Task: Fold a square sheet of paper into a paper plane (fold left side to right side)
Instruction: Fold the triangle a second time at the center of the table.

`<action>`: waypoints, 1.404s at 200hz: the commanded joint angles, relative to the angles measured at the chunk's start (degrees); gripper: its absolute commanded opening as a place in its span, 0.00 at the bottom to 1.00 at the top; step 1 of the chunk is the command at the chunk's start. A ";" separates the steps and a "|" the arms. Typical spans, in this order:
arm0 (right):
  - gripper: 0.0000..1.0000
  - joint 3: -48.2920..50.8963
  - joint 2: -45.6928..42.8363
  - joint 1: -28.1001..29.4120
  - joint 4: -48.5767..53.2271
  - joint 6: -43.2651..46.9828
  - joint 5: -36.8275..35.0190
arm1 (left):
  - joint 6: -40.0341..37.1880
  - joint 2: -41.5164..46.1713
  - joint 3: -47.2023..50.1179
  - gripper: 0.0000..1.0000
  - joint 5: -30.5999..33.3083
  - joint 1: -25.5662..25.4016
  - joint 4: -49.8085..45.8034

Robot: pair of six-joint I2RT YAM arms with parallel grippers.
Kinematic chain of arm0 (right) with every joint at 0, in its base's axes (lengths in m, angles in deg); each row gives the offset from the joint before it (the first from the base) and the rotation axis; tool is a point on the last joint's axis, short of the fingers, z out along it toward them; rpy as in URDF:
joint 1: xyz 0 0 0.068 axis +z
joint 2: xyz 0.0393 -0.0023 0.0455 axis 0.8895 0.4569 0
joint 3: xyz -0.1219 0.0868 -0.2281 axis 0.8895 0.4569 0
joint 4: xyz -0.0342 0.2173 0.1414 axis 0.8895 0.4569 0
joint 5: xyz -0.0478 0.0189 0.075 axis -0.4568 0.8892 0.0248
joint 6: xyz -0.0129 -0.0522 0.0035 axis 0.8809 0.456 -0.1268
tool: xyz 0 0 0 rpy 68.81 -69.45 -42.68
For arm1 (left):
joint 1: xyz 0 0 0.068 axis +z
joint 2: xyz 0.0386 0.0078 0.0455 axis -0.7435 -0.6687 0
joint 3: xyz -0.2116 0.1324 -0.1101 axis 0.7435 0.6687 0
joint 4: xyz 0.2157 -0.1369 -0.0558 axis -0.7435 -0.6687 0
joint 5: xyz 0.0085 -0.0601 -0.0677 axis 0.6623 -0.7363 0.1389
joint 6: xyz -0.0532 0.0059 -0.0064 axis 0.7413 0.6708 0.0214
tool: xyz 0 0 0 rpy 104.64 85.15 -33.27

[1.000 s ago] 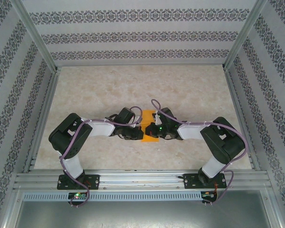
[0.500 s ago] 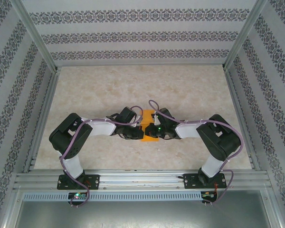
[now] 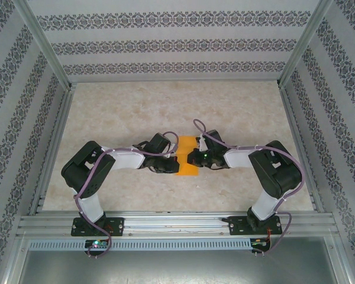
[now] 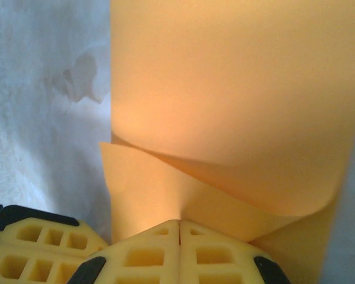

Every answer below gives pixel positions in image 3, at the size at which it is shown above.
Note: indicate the orange paper sheet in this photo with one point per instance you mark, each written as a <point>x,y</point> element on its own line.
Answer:
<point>186,171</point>

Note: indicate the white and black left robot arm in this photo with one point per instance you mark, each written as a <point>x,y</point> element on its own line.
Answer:
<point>85,168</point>

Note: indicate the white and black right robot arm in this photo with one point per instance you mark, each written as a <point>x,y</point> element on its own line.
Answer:
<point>275,171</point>

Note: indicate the grey metal sheet tray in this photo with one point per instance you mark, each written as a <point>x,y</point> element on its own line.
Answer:
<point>177,266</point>

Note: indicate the right controller board with LEDs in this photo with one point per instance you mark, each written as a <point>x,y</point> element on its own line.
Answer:
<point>258,243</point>

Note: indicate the controller board with leds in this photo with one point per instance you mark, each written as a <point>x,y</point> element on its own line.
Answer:
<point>258,243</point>
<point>96,244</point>

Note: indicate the left controller board with LEDs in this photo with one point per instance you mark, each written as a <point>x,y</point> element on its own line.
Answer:
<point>96,244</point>

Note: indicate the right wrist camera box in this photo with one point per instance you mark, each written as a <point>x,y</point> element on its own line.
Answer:
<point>201,142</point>

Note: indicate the aluminium mounting rail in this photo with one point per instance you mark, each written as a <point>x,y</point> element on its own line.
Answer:
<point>177,222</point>

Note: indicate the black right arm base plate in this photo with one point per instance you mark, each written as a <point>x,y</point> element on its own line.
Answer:
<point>239,226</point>

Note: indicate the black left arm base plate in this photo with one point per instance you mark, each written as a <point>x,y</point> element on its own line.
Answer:
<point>115,226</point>

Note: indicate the aluminium table side rail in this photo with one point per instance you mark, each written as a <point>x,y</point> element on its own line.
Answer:
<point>58,133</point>
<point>296,133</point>

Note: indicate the aluminium frame post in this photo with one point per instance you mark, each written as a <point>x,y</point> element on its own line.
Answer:
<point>302,50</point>
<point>48,50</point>

